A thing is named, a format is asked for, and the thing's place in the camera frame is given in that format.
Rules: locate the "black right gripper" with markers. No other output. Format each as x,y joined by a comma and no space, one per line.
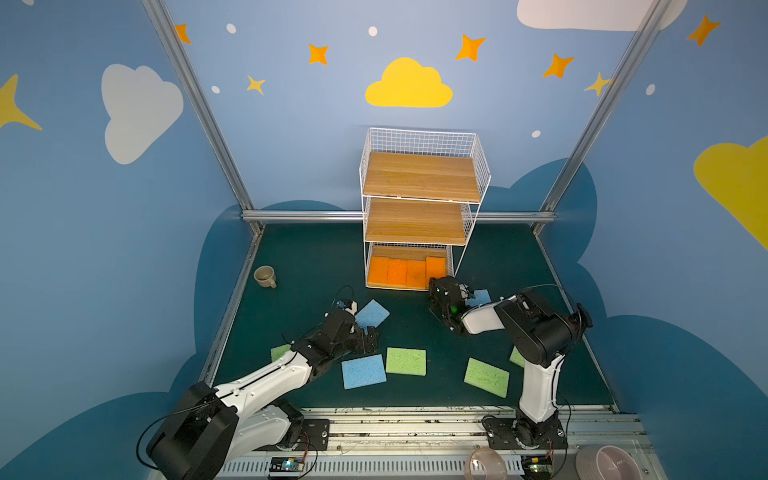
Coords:
438,297

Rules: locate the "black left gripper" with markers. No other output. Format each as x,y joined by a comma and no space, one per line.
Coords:
363,339

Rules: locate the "blue sponge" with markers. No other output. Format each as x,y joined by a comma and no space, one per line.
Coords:
479,298
372,314
364,371

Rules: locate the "orange sponge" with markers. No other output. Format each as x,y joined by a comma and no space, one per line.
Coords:
378,271
416,274
435,267
397,273

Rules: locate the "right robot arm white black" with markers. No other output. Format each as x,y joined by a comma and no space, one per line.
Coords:
541,335

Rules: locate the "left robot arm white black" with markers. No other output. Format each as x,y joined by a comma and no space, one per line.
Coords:
210,426

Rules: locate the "blue sponge front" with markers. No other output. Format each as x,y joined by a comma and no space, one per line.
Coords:
364,371

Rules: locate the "green sponge front centre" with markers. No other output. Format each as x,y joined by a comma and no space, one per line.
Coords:
406,361

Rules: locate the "green sponge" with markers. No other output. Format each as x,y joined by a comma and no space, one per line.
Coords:
277,352
517,358
406,361
487,377

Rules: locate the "green sponge far left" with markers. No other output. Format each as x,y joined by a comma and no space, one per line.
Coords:
277,352

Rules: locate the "green sponge far right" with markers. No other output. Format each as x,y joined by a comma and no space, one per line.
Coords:
517,358

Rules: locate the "green sponge front right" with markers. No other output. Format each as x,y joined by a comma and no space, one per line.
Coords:
487,377

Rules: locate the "beige ceramic mug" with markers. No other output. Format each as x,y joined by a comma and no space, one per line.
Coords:
265,276

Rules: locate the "clear plastic bowl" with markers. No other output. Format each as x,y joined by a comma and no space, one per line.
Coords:
485,464

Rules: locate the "pink bowl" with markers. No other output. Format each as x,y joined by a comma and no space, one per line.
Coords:
606,463

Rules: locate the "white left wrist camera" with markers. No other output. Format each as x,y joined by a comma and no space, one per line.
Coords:
348,305

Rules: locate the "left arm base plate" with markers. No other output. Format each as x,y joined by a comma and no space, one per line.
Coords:
312,432

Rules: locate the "white wire three-tier shelf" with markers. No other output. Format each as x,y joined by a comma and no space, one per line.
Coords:
420,193

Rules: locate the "aluminium frame post right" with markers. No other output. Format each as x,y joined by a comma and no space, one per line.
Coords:
636,51

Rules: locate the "aluminium frame post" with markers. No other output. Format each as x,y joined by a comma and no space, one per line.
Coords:
636,51
161,20

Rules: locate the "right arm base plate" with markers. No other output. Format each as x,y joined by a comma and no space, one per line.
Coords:
521,432

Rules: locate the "aluminium frame rail back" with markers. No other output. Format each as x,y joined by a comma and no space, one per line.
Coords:
297,216

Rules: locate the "aluminium frame post left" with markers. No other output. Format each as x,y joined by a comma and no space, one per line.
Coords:
161,20

